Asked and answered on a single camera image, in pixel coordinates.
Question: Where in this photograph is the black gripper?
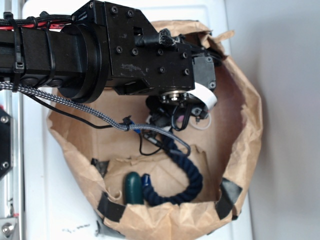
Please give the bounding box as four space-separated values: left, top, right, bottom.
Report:
103 2 217 131

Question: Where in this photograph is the gray plush animal toy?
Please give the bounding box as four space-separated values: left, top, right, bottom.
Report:
174 114 212 131

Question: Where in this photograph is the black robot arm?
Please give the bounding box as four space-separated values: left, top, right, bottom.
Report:
0 0 217 126

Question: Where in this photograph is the brown paper bag bin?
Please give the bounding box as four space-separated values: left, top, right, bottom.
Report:
47 19 263 240

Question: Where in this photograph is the dark green cylinder object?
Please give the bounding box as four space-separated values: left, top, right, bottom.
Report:
124 171 144 205

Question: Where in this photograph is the thin black wire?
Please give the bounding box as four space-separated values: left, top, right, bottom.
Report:
29 94 166 156

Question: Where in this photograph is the navy blue twisted rope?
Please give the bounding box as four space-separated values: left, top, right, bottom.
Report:
140 133 204 207

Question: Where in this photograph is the gray braided cable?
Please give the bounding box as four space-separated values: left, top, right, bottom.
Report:
0 81 192 156

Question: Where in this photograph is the black metal bracket plate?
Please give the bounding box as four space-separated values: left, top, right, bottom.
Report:
0 104 14 180

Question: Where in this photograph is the aluminum frame rail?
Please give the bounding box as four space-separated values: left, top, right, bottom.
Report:
0 90 26 240

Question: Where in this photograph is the silver corner bracket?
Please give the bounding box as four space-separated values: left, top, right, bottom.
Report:
0 217 20 240

